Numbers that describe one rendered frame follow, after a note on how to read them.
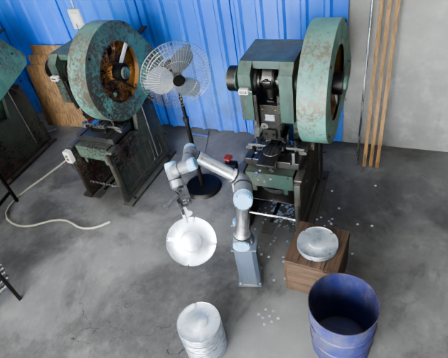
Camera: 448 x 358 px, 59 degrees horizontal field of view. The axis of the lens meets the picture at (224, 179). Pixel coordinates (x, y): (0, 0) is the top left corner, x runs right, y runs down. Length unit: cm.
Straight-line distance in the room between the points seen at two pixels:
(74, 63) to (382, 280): 284
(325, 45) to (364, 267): 174
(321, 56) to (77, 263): 271
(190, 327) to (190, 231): 73
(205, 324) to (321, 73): 173
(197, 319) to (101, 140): 203
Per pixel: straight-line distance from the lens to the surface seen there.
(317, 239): 300
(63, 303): 368
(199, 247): 235
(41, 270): 404
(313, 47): 252
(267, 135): 307
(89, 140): 413
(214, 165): 241
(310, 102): 248
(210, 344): 278
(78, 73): 331
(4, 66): 503
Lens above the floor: 268
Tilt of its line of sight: 40 degrees down
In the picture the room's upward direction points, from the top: 11 degrees counter-clockwise
